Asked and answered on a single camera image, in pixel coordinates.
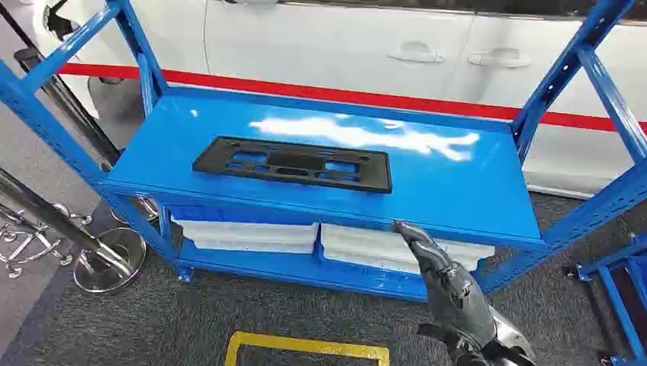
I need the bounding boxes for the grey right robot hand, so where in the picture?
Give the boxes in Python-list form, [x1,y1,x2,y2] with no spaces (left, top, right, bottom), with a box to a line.
[393,220,500,366]

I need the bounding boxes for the black plastic frame panel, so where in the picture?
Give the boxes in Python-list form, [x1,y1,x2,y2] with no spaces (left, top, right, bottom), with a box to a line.
[192,136,394,195]

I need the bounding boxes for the white foam block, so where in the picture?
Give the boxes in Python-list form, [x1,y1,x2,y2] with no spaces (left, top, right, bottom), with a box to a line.
[320,223,497,277]
[170,216,320,255]

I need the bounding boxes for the blue metal shelving rack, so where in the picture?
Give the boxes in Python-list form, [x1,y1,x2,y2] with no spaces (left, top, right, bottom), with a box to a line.
[0,0,647,303]

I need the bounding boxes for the white car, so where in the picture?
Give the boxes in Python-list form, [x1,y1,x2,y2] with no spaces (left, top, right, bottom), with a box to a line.
[0,0,647,199]

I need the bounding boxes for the chrome chair base with casters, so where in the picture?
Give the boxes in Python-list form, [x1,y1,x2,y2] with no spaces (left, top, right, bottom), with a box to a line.
[0,201,94,280]

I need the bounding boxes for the blue metal trolley frame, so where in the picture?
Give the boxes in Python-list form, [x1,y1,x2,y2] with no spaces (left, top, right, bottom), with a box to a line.
[562,233,647,366]

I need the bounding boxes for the white car door handle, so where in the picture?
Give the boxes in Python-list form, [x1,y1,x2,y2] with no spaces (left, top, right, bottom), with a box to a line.
[467,47,533,69]
[388,40,446,65]

